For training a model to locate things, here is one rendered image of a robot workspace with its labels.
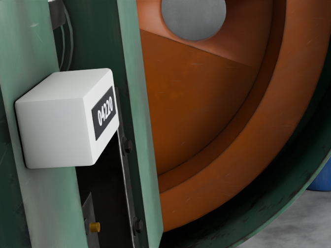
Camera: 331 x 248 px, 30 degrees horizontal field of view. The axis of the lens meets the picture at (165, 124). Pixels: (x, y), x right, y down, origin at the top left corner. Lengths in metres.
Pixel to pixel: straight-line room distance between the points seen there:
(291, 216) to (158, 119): 2.30
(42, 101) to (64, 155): 0.03
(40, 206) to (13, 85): 0.07
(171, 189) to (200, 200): 0.05
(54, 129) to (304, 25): 0.54
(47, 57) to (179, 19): 3.47
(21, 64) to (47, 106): 0.03
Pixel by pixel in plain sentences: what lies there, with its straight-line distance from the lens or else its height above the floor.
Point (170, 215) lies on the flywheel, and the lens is 0.92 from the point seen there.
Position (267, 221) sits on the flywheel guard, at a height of 1.02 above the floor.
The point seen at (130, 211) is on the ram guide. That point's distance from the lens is 0.65.
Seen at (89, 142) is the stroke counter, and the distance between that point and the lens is 0.33.
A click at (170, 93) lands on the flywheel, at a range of 0.89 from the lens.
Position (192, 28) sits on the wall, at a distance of 3.85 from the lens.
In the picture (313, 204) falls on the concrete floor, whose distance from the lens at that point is 3.28.
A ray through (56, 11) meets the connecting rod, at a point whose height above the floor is 1.36.
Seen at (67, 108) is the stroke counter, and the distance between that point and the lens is 0.33.
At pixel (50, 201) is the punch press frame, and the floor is 1.26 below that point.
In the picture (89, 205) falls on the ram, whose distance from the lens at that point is 0.63.
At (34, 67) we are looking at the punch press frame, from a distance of 0.38.
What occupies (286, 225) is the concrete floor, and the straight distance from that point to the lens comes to 3.08.
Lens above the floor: 1.41
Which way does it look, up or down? 17 degrees down
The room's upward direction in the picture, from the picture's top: 6 degrees counter-clockwise
